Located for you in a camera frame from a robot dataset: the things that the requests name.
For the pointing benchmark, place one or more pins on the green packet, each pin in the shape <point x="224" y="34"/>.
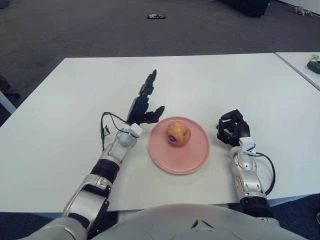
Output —
<point x="315" y="57"/>

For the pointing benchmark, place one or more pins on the dark chair base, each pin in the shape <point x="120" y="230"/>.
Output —
<point x="6" y="87"/>

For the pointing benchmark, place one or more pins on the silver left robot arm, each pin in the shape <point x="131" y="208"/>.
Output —
<point x="107" y="165"/>

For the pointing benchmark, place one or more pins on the dark flat object on floor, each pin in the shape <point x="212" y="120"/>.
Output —
<point x="156" y="16"/>

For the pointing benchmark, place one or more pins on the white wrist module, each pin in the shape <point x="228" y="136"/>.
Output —
<point x="247" y="144"/>
<point x="136" y="130"/>

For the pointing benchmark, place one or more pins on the white table leg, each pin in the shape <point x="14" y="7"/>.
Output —
<point x="7" y="101"/>

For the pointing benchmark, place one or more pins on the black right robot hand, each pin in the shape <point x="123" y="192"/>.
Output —
<point x="243" y="127"/>

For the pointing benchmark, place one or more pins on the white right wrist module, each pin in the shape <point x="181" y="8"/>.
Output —
<point x="247" y="144"/>

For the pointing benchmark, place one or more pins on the red-yellow apple with sticker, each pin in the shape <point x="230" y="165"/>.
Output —
<point x="178" y="133"/>

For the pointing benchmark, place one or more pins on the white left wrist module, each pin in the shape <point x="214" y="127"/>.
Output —
<point x="136" y="130"/>

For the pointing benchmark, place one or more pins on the grey robot dog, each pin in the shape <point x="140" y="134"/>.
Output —
<point x="301" y="10"/>

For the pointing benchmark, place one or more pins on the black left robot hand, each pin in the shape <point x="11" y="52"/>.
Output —
<point x="138" y="107"/>

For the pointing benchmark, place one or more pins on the grey robot torso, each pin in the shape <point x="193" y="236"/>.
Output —
<point x="200" y="225"/>

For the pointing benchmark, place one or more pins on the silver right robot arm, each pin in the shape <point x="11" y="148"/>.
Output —
<point x="247" y="178"/>

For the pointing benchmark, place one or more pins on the pink round plate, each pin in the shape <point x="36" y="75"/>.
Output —
<point x="180" y="160"/>

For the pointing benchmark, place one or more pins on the black cabinet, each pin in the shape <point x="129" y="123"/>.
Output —
<point x="250" y="7"/>

